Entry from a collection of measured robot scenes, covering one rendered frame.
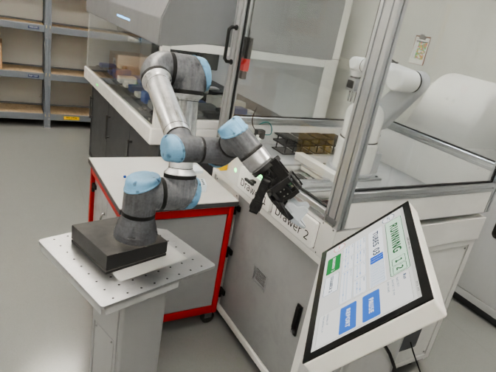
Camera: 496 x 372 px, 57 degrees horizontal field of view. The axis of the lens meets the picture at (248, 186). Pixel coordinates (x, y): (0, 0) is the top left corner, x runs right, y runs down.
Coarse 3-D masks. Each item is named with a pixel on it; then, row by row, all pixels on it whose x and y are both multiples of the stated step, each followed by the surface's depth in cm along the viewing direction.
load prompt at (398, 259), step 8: (400, 216) 126; (392, 224) 125; (400, 224) 122; (392, 232) 121; (400, 232) 117; (392, 240) 117; (400, 240) 114; (392, 248) 113; (400, 248) 110; (392, 256) 109; (400, 256) 107; (408, 256) 104; (392, 264) 106; (400, 264) 103; (408, 264) 101; (392, 272) 103
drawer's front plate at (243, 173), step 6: (246, 168) 216; (240, 174) 220; (246, 174) 215; (240, 180) 220; (258, 180) 206; (240, 186) 220; (246, 186) 215; (252, 186) 210; (258, 186) 206; (246, 192) 216; (252, 198) 211; (264, 198) 202; (270, 204) 199; (270, 210) 201
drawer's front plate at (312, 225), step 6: (276, 216) 195; (282, 216) 191; (306, 216) 177; (282, 222) 191; (306, 222) 177; (312, 222) 174; (318, 222) 173; (288, 228) 188; (294, 228) 184; (306, 228) 177; (312, 228) 174; (294, 234) 184; (300, 234) 180; (306, 234) 177; (312, 234) 174; (300, 240) 181; (312, 240) 174; (312, 246) 176
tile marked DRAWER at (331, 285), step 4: (332, 276) 123; (336, 276) 122; (328, 280) 122; (332, 280) 121; (336, 280) 119; (328, 284) 120; (332, 284) 119; (336, 284) 117; (324, 288) 120; (328, 288) 118; (332, 288) 117; (336, 288) 116; (324, 292) 118; (328, 292) 116; (324, 296) 116
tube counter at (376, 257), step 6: (372, 252) 119; (378, 252) 116; (372, 258) 116; (378, 258) 114; (384, 258) 111; (372, 264) 113; (378, 264) 111; (384, 264) 109; (372, 270) 110; (378, 270) 108; (384, 270) 106; (372, 276) 108; (378, 276) 106; (384, 276) 104; (372, 282) 105; (378, 282) 103
